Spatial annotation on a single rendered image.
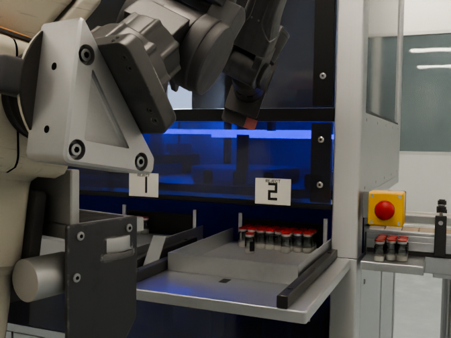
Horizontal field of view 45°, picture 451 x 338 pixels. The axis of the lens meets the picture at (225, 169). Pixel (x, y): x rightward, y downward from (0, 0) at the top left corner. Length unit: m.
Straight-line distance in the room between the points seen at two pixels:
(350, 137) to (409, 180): 4.62
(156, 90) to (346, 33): 0.82
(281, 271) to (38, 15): 0.62
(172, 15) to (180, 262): 0.63
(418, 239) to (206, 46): 0.89
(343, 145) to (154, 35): 0.77
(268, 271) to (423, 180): 4.86
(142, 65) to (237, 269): 0.64
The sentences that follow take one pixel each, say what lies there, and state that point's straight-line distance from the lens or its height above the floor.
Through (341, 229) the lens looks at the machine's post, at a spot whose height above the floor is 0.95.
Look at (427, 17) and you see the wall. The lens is 5.93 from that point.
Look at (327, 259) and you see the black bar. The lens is 1.14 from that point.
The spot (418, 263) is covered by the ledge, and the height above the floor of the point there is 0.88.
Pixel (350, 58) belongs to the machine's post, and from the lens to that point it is 1.22.
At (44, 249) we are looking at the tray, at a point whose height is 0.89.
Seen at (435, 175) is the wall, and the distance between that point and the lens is 5.80.
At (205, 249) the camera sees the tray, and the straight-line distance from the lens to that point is 1.23.
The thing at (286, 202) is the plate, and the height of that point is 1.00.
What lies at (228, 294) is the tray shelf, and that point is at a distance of 0.93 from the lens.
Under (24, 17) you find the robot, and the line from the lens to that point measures 0.59.
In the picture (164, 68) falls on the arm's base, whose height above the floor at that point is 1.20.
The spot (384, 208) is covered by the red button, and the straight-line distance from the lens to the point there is 1.17.
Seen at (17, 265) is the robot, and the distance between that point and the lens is 0.60.
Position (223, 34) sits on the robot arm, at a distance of 0.55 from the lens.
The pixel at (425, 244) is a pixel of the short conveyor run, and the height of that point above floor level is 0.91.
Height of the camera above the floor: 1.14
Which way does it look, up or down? 3 degrees down
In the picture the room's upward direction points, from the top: 1 degrees clockwise
